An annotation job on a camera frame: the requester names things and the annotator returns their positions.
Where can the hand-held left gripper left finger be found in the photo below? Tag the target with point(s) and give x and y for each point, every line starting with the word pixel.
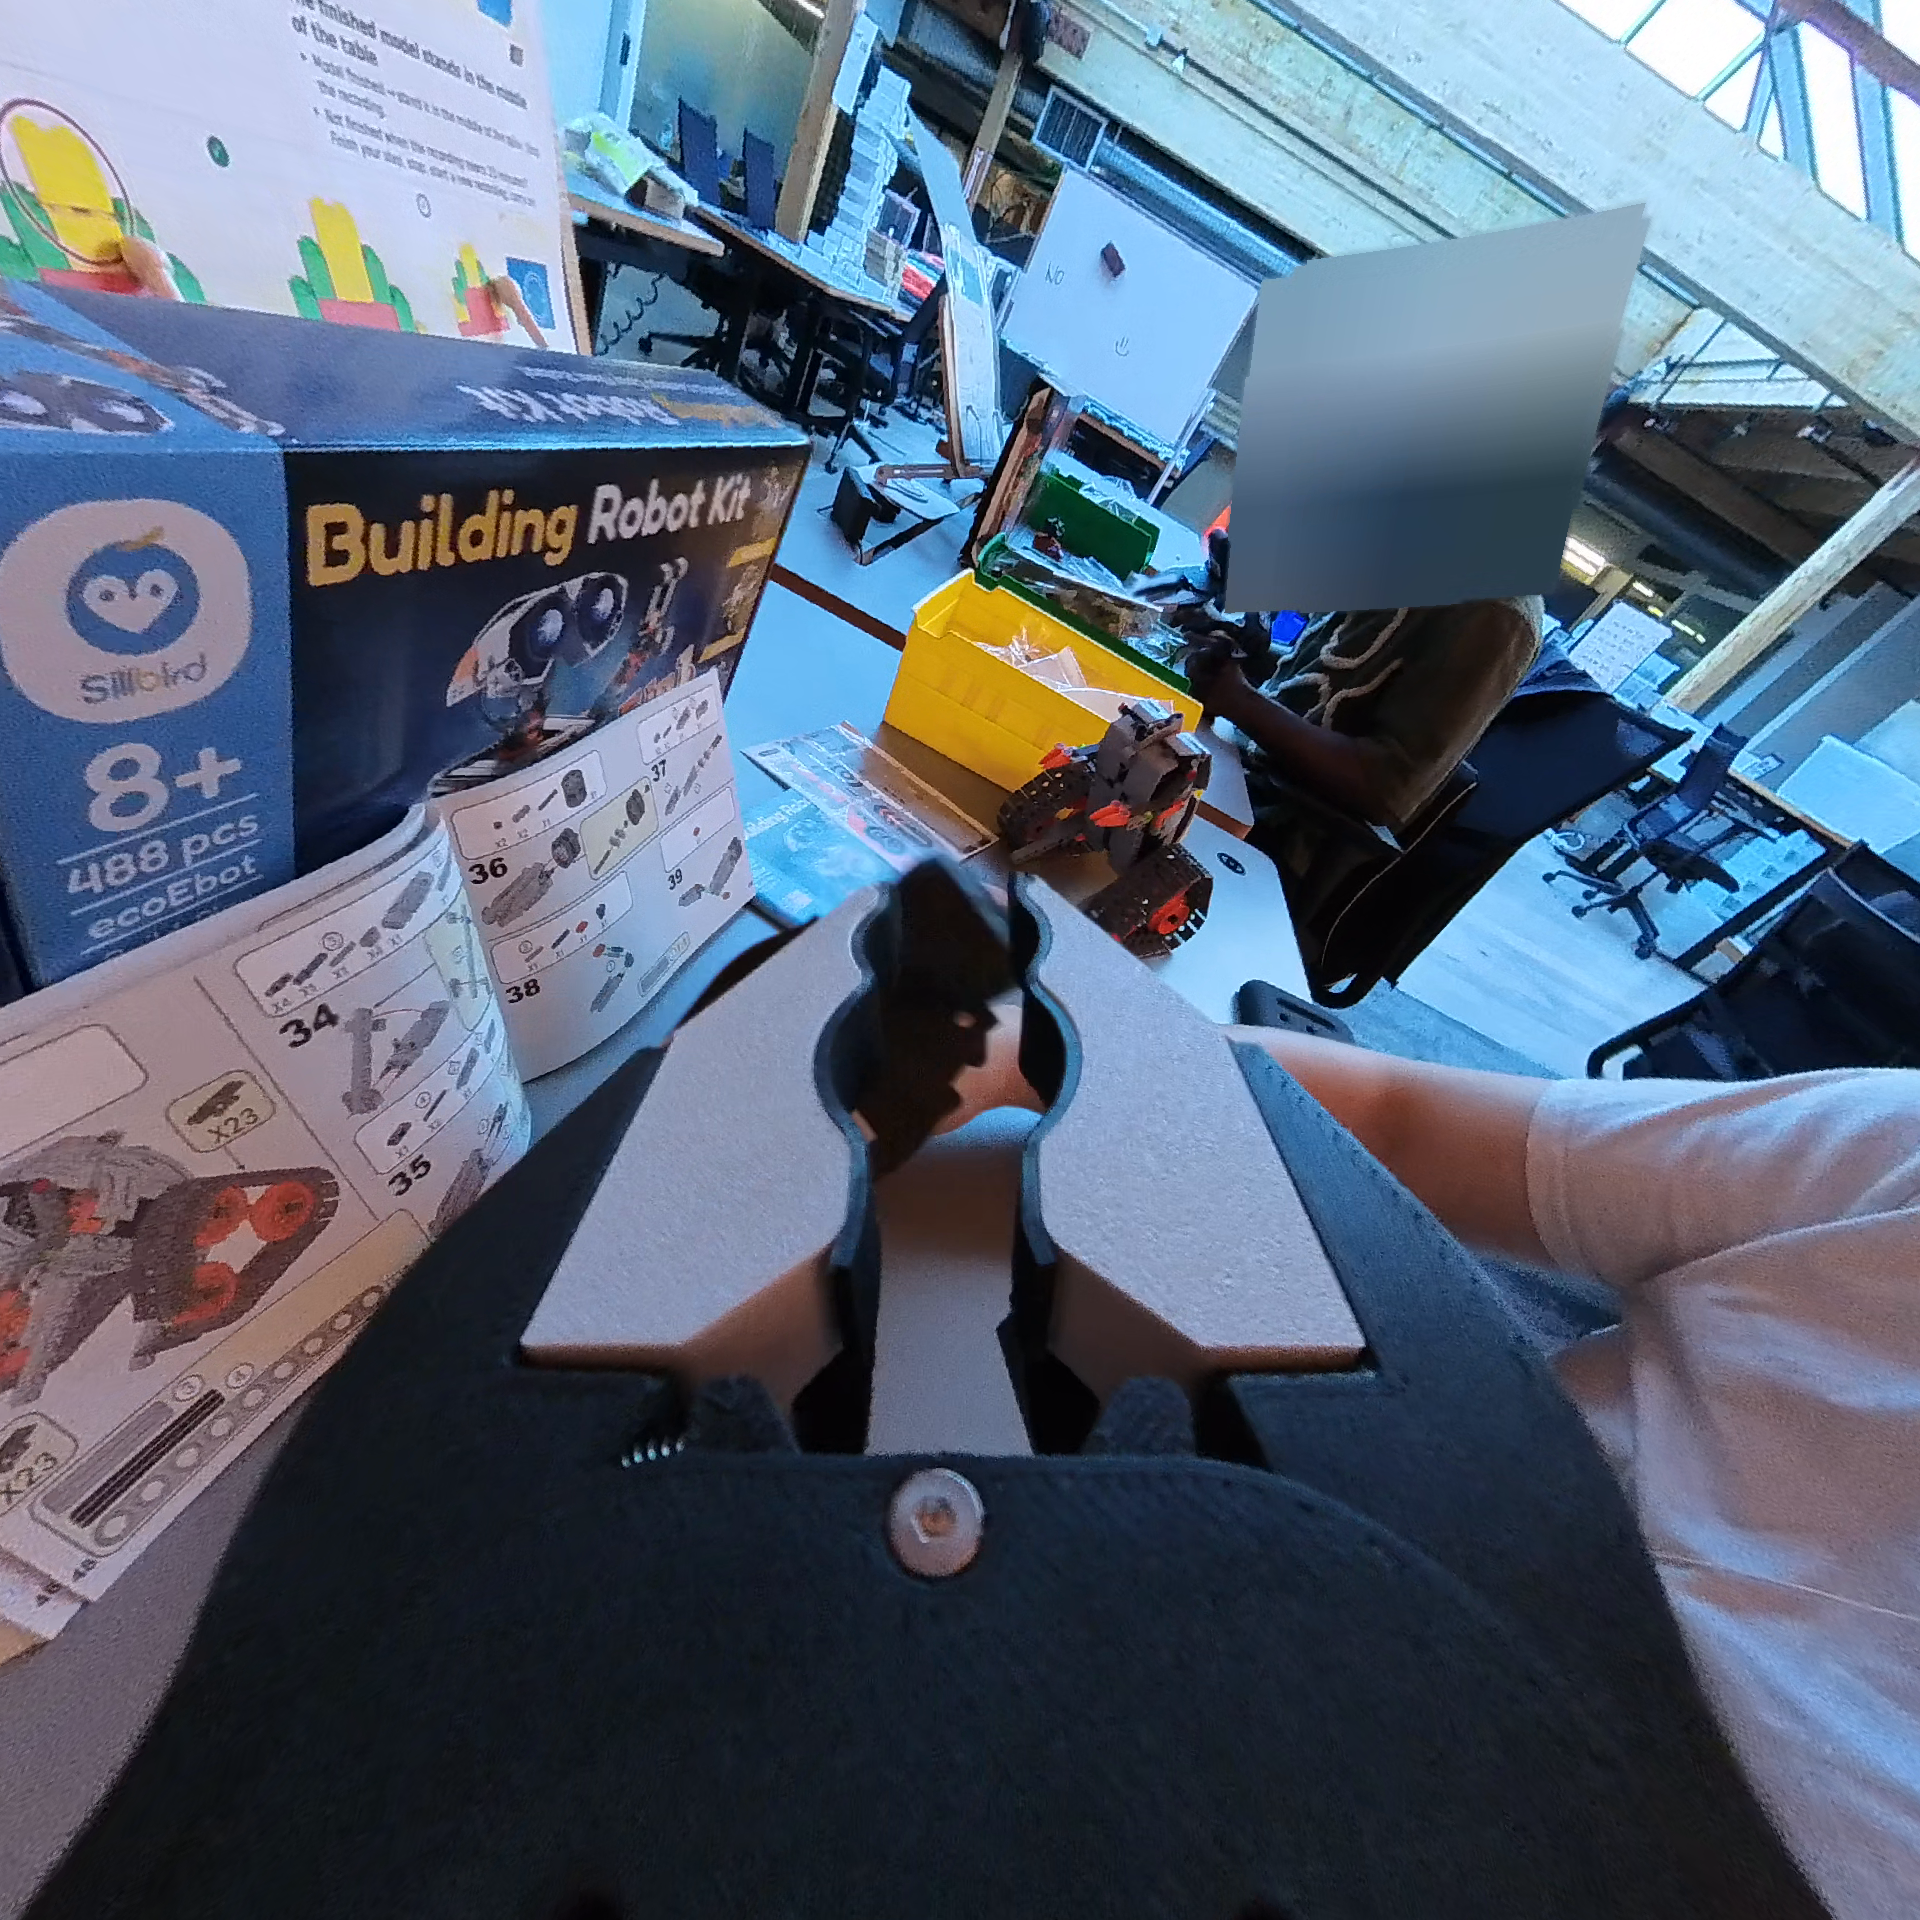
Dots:
pixel 704 1140

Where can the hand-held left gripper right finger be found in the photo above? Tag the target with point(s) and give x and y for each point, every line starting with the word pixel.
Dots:
pixel 1201 1170

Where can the small black building piece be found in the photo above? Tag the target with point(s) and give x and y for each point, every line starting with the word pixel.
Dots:
pixel 932 960

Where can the person's right forearm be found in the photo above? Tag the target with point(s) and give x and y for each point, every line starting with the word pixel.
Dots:
pixel 1394 1140

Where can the grey desk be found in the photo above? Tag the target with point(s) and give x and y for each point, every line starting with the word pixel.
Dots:
pixel 840 644

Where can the dark printed leaflet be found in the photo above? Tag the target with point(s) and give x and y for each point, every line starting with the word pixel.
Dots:
pixel 840 819

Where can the grey and red brick robot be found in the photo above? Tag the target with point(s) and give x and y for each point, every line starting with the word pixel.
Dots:
pixel 1118 795

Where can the black office chair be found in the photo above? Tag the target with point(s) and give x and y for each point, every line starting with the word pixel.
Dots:
pixel 1800 973
pixel 1516 810
pixel 1650 826

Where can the open building instruction booklet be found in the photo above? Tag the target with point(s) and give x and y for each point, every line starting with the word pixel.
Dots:
pixel 225 1080

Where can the yellow plastic bin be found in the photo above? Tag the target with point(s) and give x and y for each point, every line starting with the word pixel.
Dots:
pixel 974 674

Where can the person's white shirt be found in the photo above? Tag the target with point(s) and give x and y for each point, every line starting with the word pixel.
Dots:
pixel 1769 1348

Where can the green plastic bin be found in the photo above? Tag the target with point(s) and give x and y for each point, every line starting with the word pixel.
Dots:
pixel 1103 517

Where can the blue robot kit box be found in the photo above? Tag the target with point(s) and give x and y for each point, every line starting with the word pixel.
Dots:
pixel 452 434

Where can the white whiteboard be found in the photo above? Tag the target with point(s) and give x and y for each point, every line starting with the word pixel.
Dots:
pixel 1141 299

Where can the white printed instruction sheet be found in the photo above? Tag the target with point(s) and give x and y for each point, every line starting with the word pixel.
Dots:
pixel 271 90

